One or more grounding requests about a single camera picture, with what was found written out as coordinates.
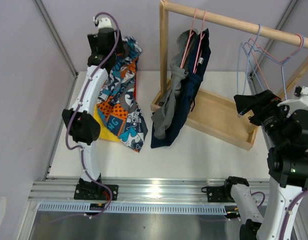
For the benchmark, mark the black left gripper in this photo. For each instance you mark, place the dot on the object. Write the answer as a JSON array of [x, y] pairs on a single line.
[[93, 43]]

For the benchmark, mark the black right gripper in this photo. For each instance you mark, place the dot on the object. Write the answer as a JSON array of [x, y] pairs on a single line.
[[260, 103]]

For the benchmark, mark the patterned blue orange shorts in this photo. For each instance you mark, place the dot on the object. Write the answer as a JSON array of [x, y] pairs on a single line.
[[116, 104]]

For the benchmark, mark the pink hanger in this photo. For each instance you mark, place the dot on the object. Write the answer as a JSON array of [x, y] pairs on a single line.
[[255, 48], [201, 36], [188, 40]]

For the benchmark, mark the navy blue shorts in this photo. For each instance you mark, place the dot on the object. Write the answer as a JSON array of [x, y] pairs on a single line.
[[188, 92]]

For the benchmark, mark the yellow shorts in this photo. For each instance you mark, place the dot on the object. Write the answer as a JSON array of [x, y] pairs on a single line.
[[105, 134]]

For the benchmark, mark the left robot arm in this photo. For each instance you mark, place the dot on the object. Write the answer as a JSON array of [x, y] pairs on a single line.
[[79, 120]]

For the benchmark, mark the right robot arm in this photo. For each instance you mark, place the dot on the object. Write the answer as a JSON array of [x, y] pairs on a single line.
[[287, 163]]

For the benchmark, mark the grey shorts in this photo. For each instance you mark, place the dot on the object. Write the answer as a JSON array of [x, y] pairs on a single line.
[[162, 117]]

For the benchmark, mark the wooden clothes rack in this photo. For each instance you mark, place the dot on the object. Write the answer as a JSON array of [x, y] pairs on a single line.
[[214, 114]]

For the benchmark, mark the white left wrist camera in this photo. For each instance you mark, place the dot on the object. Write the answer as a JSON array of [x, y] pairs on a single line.
[[102, 22]]

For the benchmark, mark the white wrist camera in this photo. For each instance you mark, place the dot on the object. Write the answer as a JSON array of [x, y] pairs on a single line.
[[102, 22], [300, 101]]

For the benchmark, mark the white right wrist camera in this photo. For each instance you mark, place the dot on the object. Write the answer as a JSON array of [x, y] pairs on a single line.
[[300, 101]]

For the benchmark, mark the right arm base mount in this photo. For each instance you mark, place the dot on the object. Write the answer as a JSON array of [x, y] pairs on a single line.
[[217, 194]]

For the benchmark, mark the aluminium mounting rail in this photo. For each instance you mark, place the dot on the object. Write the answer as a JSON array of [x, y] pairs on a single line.
[[151, 190]]

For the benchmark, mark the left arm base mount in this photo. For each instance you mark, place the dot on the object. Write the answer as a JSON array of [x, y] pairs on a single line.
[[86, 190]]

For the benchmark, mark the slotted cable duct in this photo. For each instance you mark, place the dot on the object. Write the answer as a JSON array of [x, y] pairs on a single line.
[[140, 208]]

